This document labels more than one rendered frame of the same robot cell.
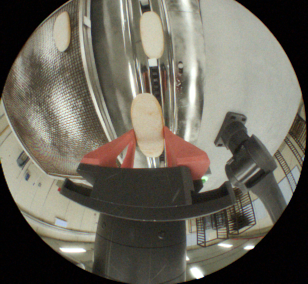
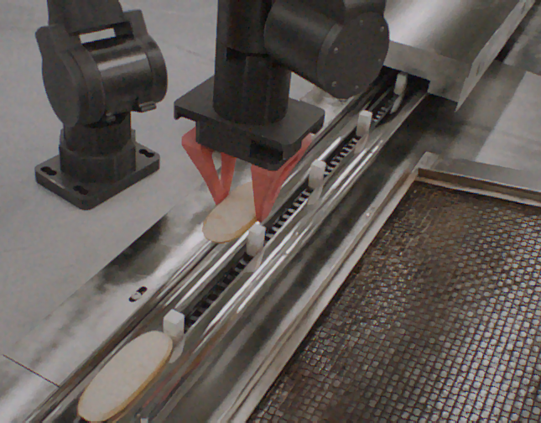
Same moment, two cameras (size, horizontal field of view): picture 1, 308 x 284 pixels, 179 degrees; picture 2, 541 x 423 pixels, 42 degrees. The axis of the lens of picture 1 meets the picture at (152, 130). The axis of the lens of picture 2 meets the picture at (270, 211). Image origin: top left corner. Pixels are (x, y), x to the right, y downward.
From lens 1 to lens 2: 0.50 m
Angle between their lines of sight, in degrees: 29
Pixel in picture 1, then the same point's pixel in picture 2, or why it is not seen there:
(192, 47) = (90, 308)
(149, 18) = (103, 394)
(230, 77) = (31, 262)
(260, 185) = (99, 15)
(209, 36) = (5, 345)
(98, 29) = not seen: outside the picture
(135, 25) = (136, 412)
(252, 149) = (96, 102)
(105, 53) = not seen: outside the picture
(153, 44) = (146, 348)
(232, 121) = (88, 183)
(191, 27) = (53, 337)
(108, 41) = not seen: outside the picture
